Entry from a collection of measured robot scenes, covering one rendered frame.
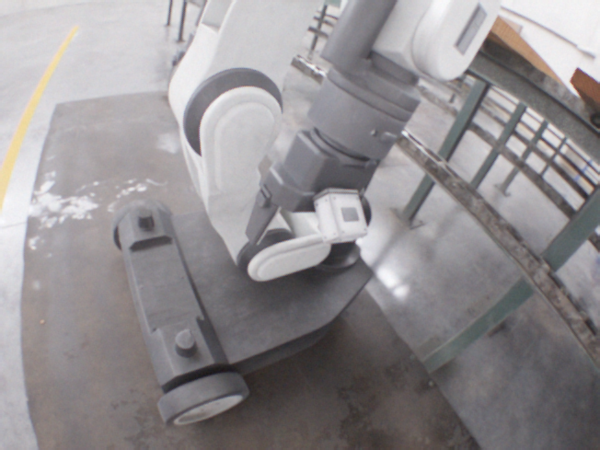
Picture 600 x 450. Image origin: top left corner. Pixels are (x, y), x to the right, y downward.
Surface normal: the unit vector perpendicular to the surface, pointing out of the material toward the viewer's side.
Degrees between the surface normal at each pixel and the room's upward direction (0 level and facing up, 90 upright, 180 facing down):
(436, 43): 92
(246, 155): 90
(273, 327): 0
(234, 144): 90
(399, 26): 78
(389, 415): 0
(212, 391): 6
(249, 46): 90
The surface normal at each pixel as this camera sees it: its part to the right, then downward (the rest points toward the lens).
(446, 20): -0.19, 0.52
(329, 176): 0.49, 0.69
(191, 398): 0.00, -0.58
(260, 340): 0.26, -0.70
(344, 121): -0.40, 0.39
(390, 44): -0.76, 0.05
